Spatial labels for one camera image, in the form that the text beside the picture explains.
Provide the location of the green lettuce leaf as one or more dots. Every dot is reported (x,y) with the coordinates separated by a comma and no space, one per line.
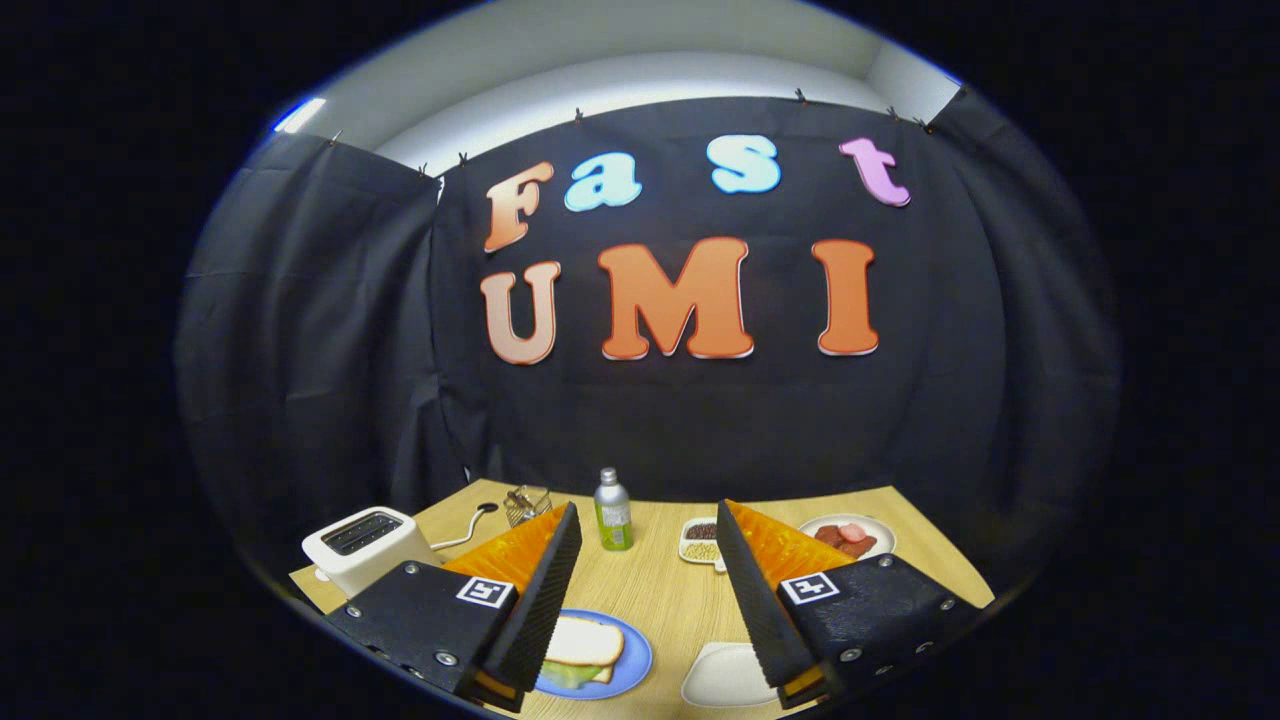
(562,676)

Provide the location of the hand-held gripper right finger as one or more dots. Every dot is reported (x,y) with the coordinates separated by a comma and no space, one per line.
(760,610)

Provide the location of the blue plate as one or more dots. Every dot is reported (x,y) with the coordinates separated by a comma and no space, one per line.
(635,655)

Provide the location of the green label metal bottle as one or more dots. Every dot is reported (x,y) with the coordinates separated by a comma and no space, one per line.
(613,525)

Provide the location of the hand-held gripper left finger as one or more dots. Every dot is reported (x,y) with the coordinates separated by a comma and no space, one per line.
(540,610)

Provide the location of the white oval meat plate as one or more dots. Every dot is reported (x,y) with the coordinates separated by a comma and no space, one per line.
(885,532)

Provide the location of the browned toast slice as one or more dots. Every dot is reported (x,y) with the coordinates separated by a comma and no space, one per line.
(585,640)

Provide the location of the ceiling light panel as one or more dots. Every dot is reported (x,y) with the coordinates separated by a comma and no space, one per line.
(300,114)

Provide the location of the dark red bean pile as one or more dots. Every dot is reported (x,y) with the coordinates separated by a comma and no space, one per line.
(701,531)

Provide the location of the red meat slice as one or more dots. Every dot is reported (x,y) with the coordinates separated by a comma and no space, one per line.
(853,532)

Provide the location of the black backdrop cloth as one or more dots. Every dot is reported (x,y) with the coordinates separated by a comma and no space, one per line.
(320,350)

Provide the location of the white square plate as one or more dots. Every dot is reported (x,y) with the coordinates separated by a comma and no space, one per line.
(725,675)

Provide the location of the yellow soybean pile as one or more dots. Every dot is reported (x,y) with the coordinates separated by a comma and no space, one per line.
(701,551)

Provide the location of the brown meat slice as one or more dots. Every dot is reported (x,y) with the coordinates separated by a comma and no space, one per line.
(860,547)
(828,535)

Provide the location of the white divided dish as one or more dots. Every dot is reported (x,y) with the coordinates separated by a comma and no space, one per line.
(683,548)

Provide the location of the white toaster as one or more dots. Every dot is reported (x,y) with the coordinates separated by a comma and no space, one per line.
(360,565)

